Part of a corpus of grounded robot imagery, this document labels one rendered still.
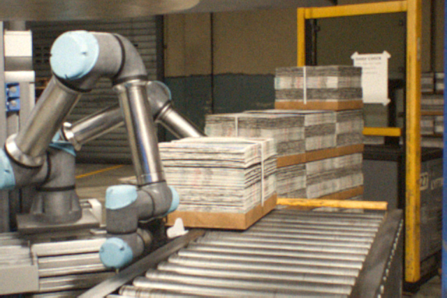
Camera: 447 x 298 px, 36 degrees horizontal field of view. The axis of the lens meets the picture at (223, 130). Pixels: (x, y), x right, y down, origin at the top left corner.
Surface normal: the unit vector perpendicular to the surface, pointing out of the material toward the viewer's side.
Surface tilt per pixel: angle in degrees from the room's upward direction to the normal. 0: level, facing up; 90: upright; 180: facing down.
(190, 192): 90
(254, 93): 90
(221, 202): 90
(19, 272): 90
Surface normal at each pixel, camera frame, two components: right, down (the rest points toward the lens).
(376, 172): -0.61, 0.06
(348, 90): 0.79, 0.03
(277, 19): -0.30, 0.07
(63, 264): 0.32, 0.06
